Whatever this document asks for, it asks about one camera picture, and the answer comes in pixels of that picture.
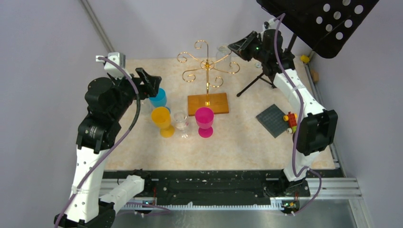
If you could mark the blue wine glass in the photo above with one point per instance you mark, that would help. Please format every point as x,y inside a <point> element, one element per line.
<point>160,100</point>

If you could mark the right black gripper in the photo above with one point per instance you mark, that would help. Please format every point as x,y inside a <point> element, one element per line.
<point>241,46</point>

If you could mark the pink wine glass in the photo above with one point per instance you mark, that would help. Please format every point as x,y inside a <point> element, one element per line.
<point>204,117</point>

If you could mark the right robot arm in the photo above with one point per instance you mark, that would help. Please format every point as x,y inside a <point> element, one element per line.
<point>316,125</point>

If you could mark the clear wine glass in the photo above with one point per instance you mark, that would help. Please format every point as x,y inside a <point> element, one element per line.
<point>146,107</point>
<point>181,123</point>
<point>223,58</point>

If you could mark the toy bricks red green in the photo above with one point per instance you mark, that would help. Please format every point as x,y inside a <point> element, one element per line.
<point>291,119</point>

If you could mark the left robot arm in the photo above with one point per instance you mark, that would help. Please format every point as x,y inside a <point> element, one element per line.
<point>107,101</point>

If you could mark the aluminium frame post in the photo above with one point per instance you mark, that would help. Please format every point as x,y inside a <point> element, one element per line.
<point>99,29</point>

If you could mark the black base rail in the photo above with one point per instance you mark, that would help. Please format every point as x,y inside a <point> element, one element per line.
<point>212,188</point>

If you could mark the yellow wine glass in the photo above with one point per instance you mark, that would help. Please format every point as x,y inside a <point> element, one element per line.
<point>162,119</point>

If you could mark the gold wire glass rack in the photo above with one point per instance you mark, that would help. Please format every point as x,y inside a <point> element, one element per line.
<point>207,65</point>

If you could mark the black music stand tray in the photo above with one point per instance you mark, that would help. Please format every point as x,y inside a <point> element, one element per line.
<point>324,25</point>

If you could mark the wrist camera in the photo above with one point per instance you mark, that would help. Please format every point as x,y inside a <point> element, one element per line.
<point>112,63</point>
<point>270,24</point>

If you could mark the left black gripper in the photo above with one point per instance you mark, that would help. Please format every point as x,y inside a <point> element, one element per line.
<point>150,86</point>

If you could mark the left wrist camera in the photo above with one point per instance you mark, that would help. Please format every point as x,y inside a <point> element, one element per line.
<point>112,63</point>

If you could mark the clear wine glass front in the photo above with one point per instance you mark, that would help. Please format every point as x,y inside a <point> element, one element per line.
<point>146,107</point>

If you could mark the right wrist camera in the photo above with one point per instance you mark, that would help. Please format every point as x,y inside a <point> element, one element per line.
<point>270,24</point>

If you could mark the yellow corner block right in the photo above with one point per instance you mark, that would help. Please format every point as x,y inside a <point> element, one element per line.
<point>305,59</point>

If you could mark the clear wine glass back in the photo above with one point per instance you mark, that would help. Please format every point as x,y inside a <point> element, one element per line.
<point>223,58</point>

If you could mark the dark grey lego plate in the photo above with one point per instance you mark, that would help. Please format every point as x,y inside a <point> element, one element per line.
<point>272,120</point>

